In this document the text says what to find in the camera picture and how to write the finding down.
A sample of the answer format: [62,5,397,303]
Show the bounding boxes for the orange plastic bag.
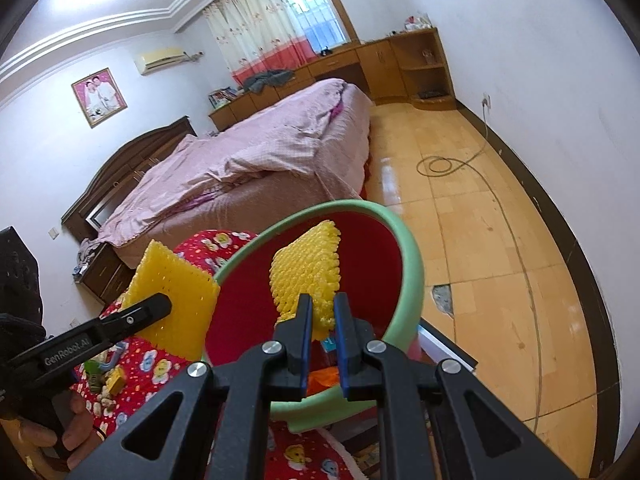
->
[306,366,340,396]

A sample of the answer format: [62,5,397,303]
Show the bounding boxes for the yellow foam net piece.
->
[269,220,341,341]

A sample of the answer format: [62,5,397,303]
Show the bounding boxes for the blue toothpaste tube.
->
[101,341,128,372]

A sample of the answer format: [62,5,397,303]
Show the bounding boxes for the yellow foam net sheet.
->
[120,240,220,361]

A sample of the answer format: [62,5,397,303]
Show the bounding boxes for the green wrapper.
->
[84,360,105,390]

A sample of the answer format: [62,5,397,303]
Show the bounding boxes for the left hand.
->
[18,390,103,470]

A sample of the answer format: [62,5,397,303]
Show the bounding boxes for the red bin with green rim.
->
[202,199,426,435]

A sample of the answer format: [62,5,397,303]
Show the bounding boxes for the white box under table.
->
[408,318,478,373]

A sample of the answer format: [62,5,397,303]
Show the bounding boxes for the red smiley flower blanket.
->
[73,230,364,479]

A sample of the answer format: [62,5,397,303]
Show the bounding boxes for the dark wooden nightstand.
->
[74,244,134,307]

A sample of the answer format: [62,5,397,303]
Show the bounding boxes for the clothes on nightstand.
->
[73,238,103,283]

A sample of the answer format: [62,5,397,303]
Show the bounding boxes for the bed with pink duvet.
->
[96,78,371,266]

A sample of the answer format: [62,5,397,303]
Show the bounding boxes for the dark wooden headboard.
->
[61,116,195,242]

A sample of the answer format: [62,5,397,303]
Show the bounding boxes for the books on desk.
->
[208,87,244,110]

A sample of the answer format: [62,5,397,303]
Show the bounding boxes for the dark clothes on desk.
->
[242,70,295,94]

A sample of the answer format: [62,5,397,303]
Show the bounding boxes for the framed wedding photo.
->
[72,67,128,129]

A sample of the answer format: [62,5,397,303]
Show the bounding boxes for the long wooden desk cabinet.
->
[209,28,457,131]

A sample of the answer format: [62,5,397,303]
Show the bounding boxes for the floral curtain with red hem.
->
[203,0,317,84]

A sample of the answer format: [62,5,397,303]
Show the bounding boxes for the items on corner shelf top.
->
[405,13,433,32]

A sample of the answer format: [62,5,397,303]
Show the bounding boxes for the window with bars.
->
[288,0,359,55]

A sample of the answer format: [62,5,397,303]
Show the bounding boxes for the coiled cable on floor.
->
[415,94,494,180]

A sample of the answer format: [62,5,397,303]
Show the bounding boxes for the wall air conditioner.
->
[134,48,190,76]

